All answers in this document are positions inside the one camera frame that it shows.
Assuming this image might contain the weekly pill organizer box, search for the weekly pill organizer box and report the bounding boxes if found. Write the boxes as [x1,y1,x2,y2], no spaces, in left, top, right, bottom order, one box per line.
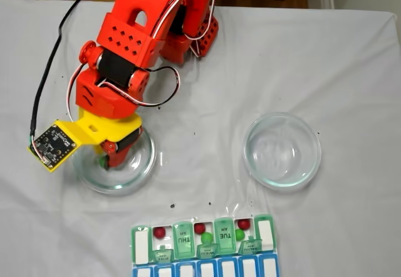
[130,213,279,277]

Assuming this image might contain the glass bowl for green candies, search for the glass bowl for green candies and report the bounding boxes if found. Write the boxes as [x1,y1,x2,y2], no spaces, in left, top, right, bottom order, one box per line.
[71,123,157,194]

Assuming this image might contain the glass bowl for red candies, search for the glass bowl for red candies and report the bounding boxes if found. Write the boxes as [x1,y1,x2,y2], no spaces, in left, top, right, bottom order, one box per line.
[243,112,322,192]

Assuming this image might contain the white tablecloth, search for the white tablecloth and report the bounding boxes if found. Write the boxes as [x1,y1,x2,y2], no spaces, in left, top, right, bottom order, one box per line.
[0,0,397,277]

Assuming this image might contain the camera board on yellow mount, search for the camera board on yellow mount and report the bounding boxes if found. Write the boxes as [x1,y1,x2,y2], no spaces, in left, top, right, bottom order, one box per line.
[26,118,79,174]

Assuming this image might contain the black camera cable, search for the black camera cable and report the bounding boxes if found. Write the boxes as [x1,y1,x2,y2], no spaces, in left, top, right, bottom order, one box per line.
[29,0,82,140]

